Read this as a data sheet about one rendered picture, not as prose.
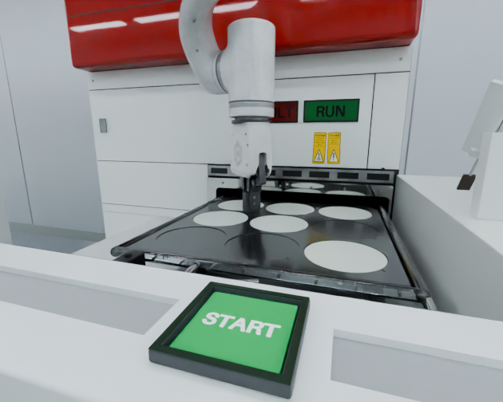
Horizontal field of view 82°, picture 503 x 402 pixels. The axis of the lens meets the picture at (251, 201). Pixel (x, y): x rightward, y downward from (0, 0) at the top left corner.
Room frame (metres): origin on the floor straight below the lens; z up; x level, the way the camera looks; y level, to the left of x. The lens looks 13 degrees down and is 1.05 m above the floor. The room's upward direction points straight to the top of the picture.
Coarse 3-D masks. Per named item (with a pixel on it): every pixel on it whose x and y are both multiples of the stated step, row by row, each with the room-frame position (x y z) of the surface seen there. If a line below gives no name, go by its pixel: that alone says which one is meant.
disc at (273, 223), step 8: (264, 216) 0.52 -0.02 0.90; (272, 216) 0.52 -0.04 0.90; (280, 216) 0.52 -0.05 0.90; (288, 216) 0.52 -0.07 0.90; (256, 224) 0.47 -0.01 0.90; (264, 224) 0.47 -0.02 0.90; (272, 224) 0.47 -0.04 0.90; (280, 224) 0.47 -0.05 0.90; (288, 224) 0.47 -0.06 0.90; (296, 224) 0.47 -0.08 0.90; (304, 224) 0.47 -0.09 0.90
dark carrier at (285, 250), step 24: (192, 216) 0.52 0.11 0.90; (312, 216) 0.52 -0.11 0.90; (144, 240) 0.39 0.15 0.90; (168, 240) 0.39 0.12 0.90; (192, 240) 0.39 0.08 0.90; (216, 240) 0.39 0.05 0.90; (240, 240) 0.39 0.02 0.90; (264, 240) 0.39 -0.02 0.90; (288, 240) 0.39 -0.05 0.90; (312, 240) 0.39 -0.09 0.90; (336, 240) 0.39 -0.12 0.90; (360, 240) 0.39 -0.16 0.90; (384, 240) 0.39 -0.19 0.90; (264, 264) 0.31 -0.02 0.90; (288, 264) 0.31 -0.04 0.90; (312, 264) 0.31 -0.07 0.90
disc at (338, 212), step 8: (328, 208) 0.58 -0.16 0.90; (336, 208) 0.58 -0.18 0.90; (344, 208) 0.58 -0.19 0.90; (352, 208) 0.58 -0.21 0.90; (328, 216) 0.52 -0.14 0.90; (336, 216) 0.52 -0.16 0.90; (344, 216) 0.52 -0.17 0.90; (352, 216) 0.52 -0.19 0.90; (360, 216) 0.52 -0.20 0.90; (368, 216) 0.52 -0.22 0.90
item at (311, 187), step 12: (216, 180) 0.73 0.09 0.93; (228, 180) 0.72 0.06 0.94; (240, 180) 0.71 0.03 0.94; (276, 180) 0.69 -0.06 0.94; (288, 180) 0.68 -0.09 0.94; (300, 180) 0.68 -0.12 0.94; (216, 192) 0.74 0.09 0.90; (312, 192) 0.66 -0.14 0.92; (324, 192) 0.65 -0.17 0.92; (336, 192) 0.64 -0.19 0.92; (348, 192) 0.64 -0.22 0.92; (360, 192) 0.63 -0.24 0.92; (372, 192) 0.62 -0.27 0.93; (384, 192) 0.61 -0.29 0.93
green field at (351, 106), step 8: (312, 104) 0.67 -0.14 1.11; (320, 104) 0.67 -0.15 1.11; (328, 104) 0.66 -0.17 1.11; (336, 104) 0.66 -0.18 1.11; (344, 104) 0.65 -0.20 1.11; (352, 104) 0.65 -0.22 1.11; (312, 112) 0.67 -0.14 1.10; (320, 112) 0.67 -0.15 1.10; (328, 112) 0.66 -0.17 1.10; (336, 112) 0.66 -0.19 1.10; (344, 112) 0.65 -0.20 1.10; (352, 112) 0.65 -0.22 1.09
